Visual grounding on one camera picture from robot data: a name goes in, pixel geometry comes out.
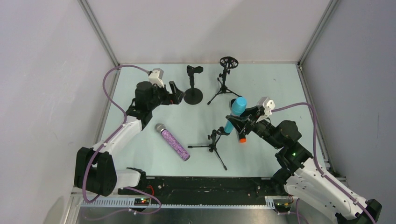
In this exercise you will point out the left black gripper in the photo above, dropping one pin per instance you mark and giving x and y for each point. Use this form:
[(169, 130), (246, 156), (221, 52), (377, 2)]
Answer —
[(168, 94)]

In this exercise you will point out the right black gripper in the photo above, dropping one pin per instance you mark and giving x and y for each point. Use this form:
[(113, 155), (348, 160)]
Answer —
[(250, 116)]

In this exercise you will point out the blue microphone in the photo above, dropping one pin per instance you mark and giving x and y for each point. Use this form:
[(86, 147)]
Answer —
[(238, 106)]

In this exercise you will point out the small black tripod stand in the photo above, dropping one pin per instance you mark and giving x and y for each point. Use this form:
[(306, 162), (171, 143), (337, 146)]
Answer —
[(215, 137)]

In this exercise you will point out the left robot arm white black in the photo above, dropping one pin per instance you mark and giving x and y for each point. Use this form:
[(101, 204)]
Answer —
[(95, 169)]

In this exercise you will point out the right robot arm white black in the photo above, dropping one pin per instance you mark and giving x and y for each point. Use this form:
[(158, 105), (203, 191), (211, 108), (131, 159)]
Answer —
[(302, 176)]

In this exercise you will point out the black round base mic stand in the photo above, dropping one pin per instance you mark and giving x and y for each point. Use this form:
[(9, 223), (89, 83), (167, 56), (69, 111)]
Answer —
[(193, 95)]

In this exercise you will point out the black microphone orange end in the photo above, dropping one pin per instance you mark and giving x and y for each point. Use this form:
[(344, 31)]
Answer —
[(241, 136)]

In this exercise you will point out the purple glitter microphone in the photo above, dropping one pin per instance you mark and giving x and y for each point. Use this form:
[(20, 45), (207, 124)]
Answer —
[(172, 141)]

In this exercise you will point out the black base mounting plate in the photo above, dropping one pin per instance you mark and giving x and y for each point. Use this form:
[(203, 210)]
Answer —
[(210, 191)]

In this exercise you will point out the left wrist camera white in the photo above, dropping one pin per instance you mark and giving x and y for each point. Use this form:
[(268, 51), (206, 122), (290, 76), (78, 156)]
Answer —
[(155, 77)]

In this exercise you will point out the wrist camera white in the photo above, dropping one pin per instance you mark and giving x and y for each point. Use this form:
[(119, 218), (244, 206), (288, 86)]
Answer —
[(265, 106), (155, 77)]

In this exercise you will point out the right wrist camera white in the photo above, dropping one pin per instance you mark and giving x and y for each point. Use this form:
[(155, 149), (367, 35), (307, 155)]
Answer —
[(265, 106)]

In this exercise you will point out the black tripod shock mount stand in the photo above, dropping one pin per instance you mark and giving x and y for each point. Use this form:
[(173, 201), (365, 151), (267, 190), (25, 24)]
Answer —
[(228, 63)]

